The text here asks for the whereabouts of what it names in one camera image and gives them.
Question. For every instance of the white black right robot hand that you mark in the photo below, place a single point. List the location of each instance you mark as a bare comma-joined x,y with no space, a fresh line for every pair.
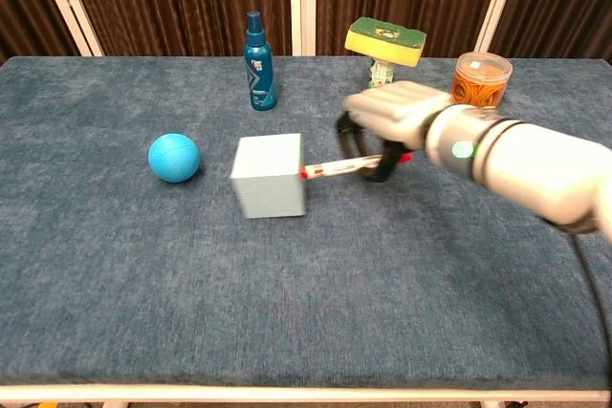
397,112

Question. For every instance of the red white marker pen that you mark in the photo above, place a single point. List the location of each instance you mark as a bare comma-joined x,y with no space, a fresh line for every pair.
334,169

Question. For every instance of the blue ball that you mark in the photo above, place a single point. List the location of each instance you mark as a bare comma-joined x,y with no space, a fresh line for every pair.
173,158

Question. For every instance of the small green label bottle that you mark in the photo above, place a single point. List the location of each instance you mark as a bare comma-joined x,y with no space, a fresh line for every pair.
381,74

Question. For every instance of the yellow green sponge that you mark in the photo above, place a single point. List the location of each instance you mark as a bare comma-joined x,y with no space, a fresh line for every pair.
385,40

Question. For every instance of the clear jar of rubber bands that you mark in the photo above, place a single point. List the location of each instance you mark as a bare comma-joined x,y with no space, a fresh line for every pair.
480,80

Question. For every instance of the white cube block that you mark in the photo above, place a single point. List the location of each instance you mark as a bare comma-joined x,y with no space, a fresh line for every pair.
270,174

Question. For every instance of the blue spray bottle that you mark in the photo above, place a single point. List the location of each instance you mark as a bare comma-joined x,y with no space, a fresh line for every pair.
260,73

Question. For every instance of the blue table cloth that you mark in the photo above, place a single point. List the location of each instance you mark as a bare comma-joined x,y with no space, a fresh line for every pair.
239,284

